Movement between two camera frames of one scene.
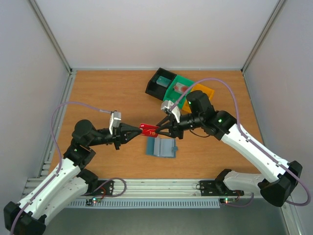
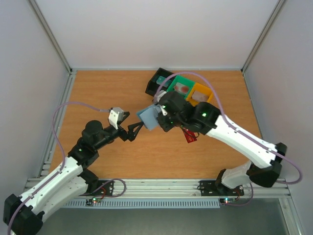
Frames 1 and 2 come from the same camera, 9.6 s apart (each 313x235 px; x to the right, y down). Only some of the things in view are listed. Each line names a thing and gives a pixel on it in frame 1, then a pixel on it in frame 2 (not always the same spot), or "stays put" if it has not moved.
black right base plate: (216, 188) stays put
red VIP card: (148, 129) -> (189, 135)
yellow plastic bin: (205, 89) stays put
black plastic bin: (155, 89) stays put
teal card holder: (160, 147) -> (148, 116)
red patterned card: (181, 87) stays put
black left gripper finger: (124, 127) -> (125, 114)
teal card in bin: (163, 81) stays put
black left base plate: (104, 188) stays put
